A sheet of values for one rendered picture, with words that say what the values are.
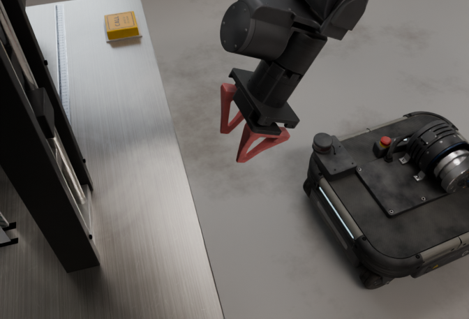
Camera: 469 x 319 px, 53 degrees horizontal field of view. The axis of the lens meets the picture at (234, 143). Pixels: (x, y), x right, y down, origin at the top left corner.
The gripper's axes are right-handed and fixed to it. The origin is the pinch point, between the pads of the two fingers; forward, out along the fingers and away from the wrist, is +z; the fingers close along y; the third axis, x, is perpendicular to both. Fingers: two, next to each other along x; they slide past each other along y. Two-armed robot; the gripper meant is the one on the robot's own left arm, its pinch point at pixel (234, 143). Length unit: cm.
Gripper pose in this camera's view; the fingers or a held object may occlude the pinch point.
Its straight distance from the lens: 66.7
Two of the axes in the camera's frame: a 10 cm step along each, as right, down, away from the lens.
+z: -4.5, 7.1, 5.3
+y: 3.9, 7.0, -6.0
